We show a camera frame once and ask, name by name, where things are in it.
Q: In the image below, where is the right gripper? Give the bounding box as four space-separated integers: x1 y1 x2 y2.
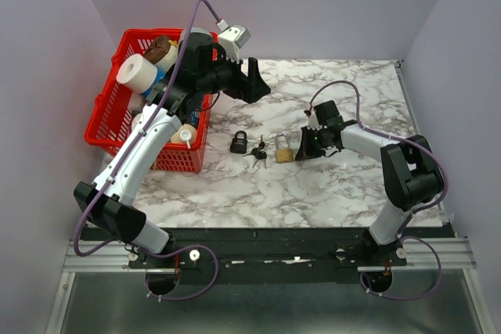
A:
296 125 328 161

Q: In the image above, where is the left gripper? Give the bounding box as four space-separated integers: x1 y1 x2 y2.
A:
197 46 271 103

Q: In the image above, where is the brass padlock with keys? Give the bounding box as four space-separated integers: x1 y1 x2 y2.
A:
275 133 294 163

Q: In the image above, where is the black key bunch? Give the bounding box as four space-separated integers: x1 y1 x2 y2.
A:
244 136 267 168

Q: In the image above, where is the black padlock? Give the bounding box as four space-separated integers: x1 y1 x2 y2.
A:
229 131 247 155

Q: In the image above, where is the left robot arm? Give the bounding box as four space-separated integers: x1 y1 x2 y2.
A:
74 22 271 268

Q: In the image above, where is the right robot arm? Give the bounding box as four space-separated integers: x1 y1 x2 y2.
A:
295 100 446 265

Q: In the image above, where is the cream squeeze bottle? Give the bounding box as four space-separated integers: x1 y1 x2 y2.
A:
170 124 197 149

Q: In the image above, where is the brown chocolate wrapped item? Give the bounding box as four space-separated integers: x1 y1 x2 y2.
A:
144 34 177 64

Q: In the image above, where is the white toilet paper roll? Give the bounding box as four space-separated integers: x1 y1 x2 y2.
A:
116 53 158 95

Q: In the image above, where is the red plastic basket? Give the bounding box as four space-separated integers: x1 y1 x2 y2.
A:
84 28 214 173

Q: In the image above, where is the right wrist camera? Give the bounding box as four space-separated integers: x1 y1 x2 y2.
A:
307 111 323 131

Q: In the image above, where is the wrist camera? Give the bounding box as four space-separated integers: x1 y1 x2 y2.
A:
307 111 323 131
216 20 251 63

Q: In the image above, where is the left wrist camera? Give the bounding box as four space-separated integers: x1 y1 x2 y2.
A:
216 20 251 63

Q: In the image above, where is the black mounting rail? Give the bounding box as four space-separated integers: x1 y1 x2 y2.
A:
129 228 406 285

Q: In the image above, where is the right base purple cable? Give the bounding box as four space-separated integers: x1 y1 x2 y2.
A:
359 235 443 302

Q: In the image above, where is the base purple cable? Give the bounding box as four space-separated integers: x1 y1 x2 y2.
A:
359 235 443 302
140 246 219 303

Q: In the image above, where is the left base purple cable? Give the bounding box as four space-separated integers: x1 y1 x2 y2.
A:
140 246 219 303

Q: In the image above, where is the metal table frame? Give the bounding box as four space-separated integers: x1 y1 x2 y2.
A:
46 226 500 333

